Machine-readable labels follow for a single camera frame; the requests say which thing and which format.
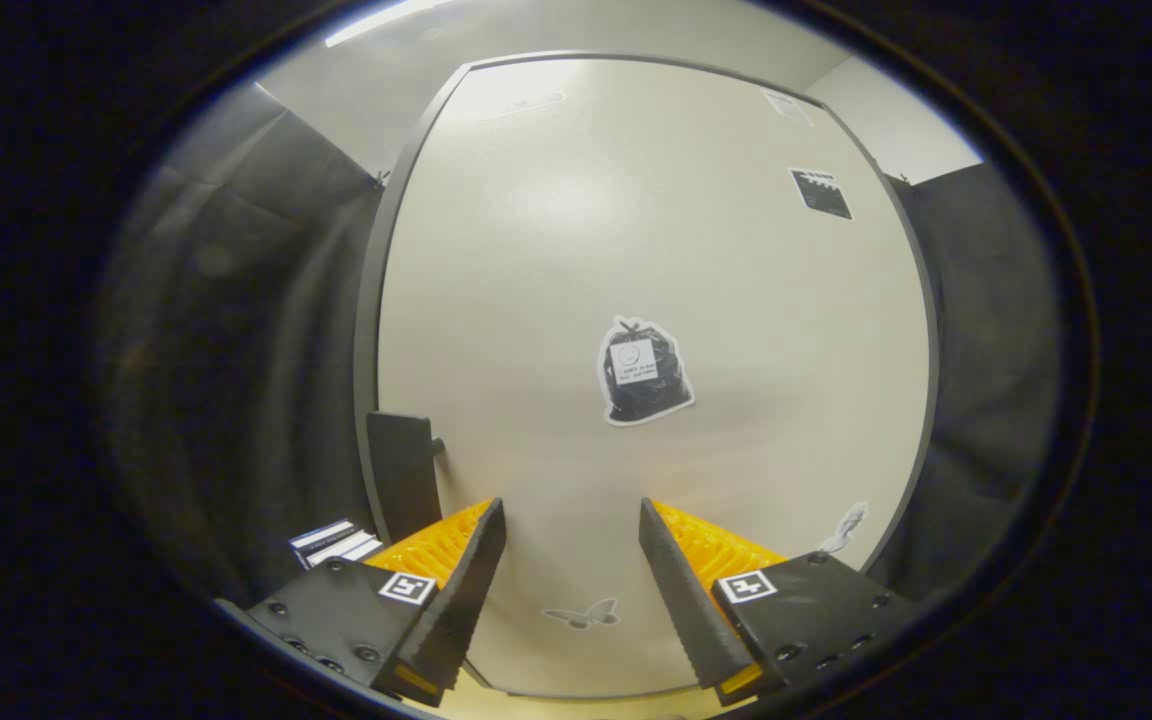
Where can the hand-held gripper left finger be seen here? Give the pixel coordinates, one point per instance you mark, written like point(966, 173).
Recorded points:
point(461, 610)

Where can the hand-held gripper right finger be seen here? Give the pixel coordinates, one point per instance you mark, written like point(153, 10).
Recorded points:
point(686, 610)

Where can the beige shoe cabinet door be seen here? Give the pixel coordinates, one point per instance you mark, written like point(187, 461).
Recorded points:
point(636, 230)

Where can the small white blue box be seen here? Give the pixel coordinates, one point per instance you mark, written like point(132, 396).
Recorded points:
point(354, 549)
point(324, 535)

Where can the black backdrop cloth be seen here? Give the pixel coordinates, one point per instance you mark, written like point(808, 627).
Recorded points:
point(986, 350)
point(236, 330)

